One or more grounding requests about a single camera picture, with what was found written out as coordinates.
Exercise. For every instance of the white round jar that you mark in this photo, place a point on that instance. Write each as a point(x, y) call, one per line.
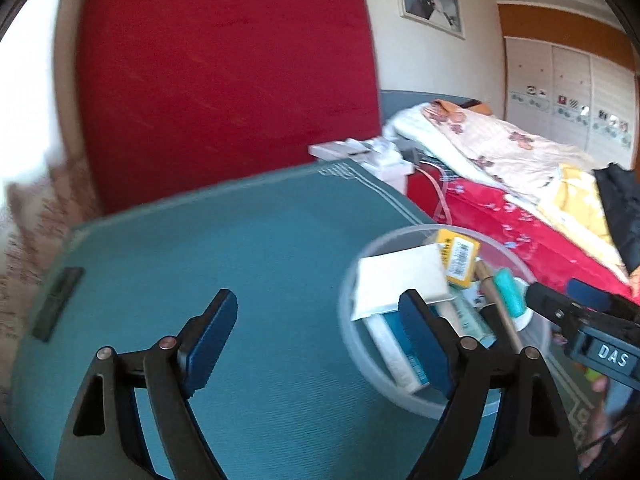
point(525, 321)

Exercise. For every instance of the clear plastic bowl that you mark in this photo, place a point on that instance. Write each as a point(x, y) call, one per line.
point(372, 380)

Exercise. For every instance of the small yellow white box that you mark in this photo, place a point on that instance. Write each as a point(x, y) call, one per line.
point(457, 260)

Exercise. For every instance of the black flat strip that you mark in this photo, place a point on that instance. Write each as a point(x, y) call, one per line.
point(57, 305)

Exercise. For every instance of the white wardrobe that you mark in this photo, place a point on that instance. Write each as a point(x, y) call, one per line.
point(565, 75)

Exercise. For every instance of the floral quilt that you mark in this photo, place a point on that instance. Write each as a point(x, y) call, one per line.
point(500, 145)

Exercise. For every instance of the white blue medicine box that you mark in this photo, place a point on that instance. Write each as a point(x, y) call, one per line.
point(395, 355)

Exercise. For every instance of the patterned white curtain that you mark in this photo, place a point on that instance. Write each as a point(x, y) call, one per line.
point(30, 210)

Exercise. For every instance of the teal cloth-covered desktop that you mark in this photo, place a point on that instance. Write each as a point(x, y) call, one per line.
point(225, 240)

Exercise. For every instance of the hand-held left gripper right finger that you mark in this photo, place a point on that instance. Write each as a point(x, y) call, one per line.
point(422, 345)

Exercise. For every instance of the beige cosmetic tube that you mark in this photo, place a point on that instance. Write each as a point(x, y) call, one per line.
point(510, 332)

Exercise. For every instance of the white packet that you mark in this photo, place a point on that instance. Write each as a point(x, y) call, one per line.
point(395, 280)

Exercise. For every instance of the grey-blue bed headboard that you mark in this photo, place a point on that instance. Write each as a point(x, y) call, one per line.
point(410, 102)

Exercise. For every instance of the white radiator with items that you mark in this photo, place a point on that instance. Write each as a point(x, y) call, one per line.
point(390, 172)

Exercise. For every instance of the red mattress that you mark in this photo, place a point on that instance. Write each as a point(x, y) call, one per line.
point(225, 75)

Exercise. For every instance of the white toothbrush-like case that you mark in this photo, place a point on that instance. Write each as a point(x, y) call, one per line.
point(465, 322)

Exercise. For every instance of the teal plastic block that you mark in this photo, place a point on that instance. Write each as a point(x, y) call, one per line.
point(510, 292)

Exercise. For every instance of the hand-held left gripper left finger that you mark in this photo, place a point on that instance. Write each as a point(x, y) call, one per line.
point(212, 340)

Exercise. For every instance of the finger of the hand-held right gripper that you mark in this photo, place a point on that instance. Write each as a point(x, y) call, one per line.
point(590, 294)
point(547, 302)

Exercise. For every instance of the red floral bedsheet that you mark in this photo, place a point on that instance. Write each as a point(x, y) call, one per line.
point(525, 240)

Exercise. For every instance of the framed wall photo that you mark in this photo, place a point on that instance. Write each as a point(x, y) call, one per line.
point(432, 2)

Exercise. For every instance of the yellow cloth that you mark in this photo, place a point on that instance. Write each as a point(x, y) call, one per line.
point(580, 200)

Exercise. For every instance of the person's right hand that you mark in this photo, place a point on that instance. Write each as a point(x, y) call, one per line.
point(597, 410)

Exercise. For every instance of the black cloth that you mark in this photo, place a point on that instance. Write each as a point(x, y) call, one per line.
point(620, 210)

